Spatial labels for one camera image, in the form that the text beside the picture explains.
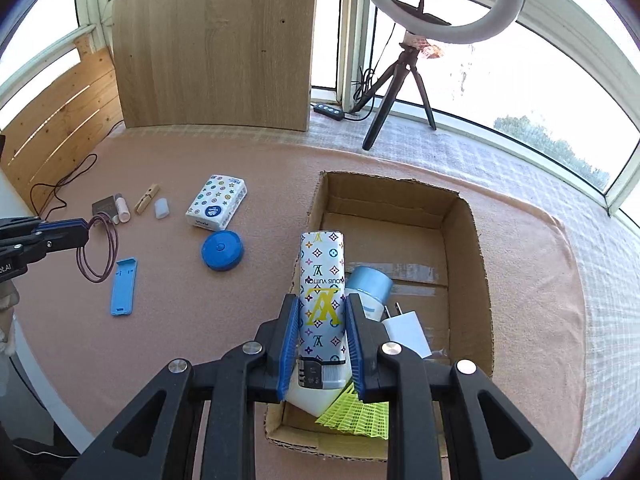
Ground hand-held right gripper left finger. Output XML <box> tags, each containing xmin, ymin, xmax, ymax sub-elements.
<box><xmin>60</xmin><ymin>294</ymin><xmax>303</xmax><ymax>480</ymax></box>

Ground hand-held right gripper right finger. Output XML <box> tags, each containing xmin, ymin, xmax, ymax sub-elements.
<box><xmin>345</xmin><ymin>292</ymin><xmax>581</xmax><ymax>480</ymax></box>

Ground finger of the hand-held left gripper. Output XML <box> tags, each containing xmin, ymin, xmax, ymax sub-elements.
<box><xmin>0</xmin><ymin>230</ymin><xmax>92</xmax><ymax>263</ymax></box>
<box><xmin>0</xmin><ymin>216</ymin><xmax>91</xmax><ymax>234</ymax></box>

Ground brown hair tie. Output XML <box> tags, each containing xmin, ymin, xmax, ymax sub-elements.
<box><xmin>76</xmin><ymin>212</ymin><xmax>119</xmax><ymax>282</ymax></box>

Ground white usb charger plug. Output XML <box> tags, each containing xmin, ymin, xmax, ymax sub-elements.
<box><xmin>381</xmin><ymin>301</ymin><xmax>433</xmax><ymax>359</ymax></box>

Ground white sunscreen bottle blue cap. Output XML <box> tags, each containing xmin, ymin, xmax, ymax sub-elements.
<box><xmin>287</xmin><ymin>266</ymin><xmax>394</xmax><ymax>418</ymax></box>

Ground yellow shuttlecock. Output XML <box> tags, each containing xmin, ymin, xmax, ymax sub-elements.
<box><xmin>315</xmin><ymin>385</ymin><xmax>391</xmax><ymax>441</ymax></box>

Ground white patterned lighter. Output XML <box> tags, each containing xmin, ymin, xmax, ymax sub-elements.
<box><xmin>297</xmin><ymin>231</ymin><xmax>349</xmax><ymax>393</ymax></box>

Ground wooden clothespin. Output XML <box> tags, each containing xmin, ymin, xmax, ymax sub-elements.
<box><xmin>133</xmin><ymin>184</ymin><xmax>161</xmax><ymax>215</ymax></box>

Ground cardboard box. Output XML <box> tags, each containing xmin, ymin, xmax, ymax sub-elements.
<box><xmin>264</xmin><ymin>170</ymin><xmax>496</xmax><ymax>461</ymax></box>

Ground person's left hand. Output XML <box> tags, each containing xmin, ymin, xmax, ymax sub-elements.
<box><xmin>0</xmin><ymin>280</ymin><xmax>22</xmax><ymax>358</ymax></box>

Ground blue plastic cover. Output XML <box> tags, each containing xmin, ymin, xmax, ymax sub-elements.
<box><xmin>110</xmin><ymin>258</ymin><xmax>139</xmax><ymax>317</ymax></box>

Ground pine slat panel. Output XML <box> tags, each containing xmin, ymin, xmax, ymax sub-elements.
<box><xmin>0</xmin><ymin>35</ymin><xmax>126</xmax><ymax>211</ymax></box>

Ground patterned tissue pack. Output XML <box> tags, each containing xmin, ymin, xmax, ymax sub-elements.
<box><xmin>185</xmin><ymin>173</ymin><xmax>248</xmax><ymax>232</ymax></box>

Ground light oak board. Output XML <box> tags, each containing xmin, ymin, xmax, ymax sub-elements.
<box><xmin>111</xmin><ymin>0</ymin><xmax>321</xmax><ymax>132</ymax></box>

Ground black inline remote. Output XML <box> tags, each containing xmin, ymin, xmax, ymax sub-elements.
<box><xmin>312</xmin><ymin>102</ymin><xmax>346</xmax><ymax>121</ymax></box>

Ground black tripod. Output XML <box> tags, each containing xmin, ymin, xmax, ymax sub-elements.
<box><xmin>362</xmin><ymin>42</ymin><xmax>438</xmax><ymax>151</ymax></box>

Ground pink paper tag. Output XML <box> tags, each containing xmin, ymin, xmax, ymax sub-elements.
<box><xmin>404</xmin><ymin>31</ymin><xmax>446</xmax><ymax>61</ymax></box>

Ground dark charging cable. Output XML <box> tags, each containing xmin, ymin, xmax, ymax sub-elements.
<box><xmin>30</xmin><ymin>154</ymin><xmax>98</xmax><ymax>218</ymax></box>

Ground black ring light cable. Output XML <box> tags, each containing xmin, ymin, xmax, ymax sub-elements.
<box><xmin>350</xmin><ymin>5</ymin><xmax>396</xmax><ymax>117</ymax></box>

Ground white ring light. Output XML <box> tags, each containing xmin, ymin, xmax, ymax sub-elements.
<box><xmin>350</xmin><ymin>0</ymin><xmax>527</xmax><ymax>46</ymax></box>

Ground white window frame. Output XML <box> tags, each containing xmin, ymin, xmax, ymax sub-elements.
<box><xmin>0</xmin><ymin>0</ymin><xmax>640</xmax><ymax>221</ymax></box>

